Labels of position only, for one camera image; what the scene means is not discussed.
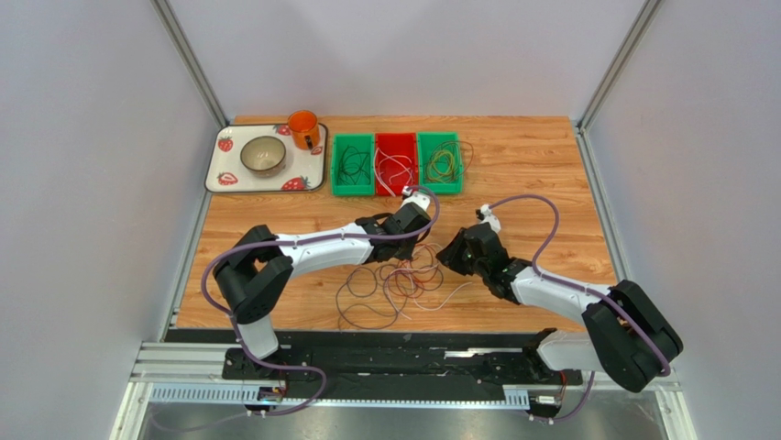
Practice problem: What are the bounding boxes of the orange mug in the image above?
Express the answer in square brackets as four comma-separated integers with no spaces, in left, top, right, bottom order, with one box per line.
[287,110,320,150]

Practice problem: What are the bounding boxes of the right green bin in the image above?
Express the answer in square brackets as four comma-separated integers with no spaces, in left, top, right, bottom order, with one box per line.
[417,132,464,195]

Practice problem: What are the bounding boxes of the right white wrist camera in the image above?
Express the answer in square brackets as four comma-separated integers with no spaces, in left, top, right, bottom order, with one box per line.
[476,203,501,234]

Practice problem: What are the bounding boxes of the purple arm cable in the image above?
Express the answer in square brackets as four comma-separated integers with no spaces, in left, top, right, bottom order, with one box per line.
[200,185,442,423]
[488,194,672,424]

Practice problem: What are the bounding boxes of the left green bin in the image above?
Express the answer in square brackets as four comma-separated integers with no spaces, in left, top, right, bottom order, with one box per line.
[330,133,375,197]

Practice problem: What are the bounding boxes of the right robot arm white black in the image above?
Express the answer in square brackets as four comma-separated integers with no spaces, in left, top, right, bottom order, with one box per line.
[436,224,684,392]

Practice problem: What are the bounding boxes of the red wire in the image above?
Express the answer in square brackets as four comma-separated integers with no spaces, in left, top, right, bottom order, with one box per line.
[378,244,446,300]

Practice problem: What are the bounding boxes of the beige ceramic bowl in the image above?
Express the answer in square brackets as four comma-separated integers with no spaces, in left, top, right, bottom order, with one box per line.
[240,136,288,178]

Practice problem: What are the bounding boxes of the yellow green wires in bin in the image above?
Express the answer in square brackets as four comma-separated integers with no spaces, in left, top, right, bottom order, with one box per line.
[424,139,475,185]

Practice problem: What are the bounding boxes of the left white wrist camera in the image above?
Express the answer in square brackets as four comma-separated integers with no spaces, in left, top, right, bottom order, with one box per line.
[401,186,431,212]

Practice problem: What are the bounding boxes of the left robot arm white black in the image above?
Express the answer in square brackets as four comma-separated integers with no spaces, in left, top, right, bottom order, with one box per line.
[207,203,433,367]

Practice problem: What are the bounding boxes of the green bin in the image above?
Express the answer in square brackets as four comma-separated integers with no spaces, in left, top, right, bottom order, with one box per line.
[330,133,375,197]
[417,132,464,195]

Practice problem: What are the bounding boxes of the dark purple wire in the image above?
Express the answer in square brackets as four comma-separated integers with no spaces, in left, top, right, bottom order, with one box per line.
[334,256,446,332]

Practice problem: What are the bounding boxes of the black wires in bin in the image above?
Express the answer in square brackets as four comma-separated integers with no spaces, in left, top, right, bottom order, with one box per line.
[337,145,372,187]

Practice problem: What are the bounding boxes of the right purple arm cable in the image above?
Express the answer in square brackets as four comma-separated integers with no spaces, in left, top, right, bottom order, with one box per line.
[488,194,672,424]

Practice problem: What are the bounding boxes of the red bin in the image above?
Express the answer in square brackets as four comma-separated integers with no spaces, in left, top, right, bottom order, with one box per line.
[373,133,419,196]

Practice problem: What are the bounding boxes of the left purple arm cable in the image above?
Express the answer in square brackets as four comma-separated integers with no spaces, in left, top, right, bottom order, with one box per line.
[200,185,442,423]

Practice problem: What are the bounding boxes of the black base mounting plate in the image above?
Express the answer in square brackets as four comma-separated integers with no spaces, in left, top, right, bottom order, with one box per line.
[222,331,585,402]

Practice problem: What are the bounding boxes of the aluminium frame rail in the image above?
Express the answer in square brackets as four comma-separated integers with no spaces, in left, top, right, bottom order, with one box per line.
[111,330,696,439]

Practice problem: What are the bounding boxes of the strawberry pattern tray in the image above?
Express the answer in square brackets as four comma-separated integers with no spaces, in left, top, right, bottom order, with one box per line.
[204,124,328,193]

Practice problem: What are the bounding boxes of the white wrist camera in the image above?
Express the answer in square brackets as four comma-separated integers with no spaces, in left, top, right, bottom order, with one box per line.
[476,203,501,234]
[401,186,431,212]

